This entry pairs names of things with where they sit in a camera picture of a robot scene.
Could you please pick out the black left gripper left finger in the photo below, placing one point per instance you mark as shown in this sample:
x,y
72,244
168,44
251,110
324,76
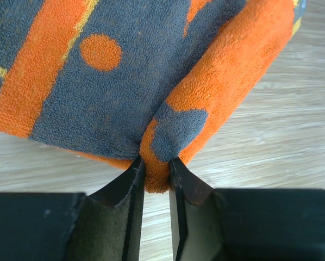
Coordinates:
x,y
105,225

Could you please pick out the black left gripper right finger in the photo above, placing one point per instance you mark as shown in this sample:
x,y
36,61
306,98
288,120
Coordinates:
x,y
244,224

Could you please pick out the orange yellow grey giraffe towel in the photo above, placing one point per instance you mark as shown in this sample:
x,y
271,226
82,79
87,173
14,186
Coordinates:
x,y
114,80

